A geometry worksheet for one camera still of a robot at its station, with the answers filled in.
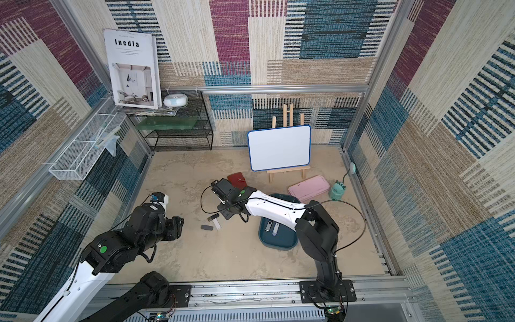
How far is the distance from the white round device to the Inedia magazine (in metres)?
0.04

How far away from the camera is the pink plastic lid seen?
1.01 metres

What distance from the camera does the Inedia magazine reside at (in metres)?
0.76

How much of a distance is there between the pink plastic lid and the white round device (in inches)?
25.2

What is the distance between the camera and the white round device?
0.88m
